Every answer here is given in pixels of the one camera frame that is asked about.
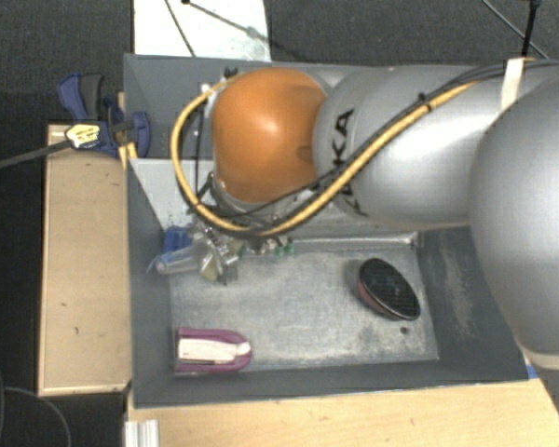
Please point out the black oval brush red rim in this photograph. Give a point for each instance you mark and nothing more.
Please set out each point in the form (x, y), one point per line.
(389, 289)

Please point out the grey metal bin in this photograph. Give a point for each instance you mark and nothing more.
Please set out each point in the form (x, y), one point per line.
(307, 305)

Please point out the pale wood flat board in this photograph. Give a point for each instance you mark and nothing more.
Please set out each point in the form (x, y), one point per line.
(86, 273)

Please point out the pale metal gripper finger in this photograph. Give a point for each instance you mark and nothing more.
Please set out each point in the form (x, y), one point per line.
(228, 273)
(209, 268)

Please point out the purple and white stapler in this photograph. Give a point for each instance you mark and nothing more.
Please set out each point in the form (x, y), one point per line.
(212, 349)

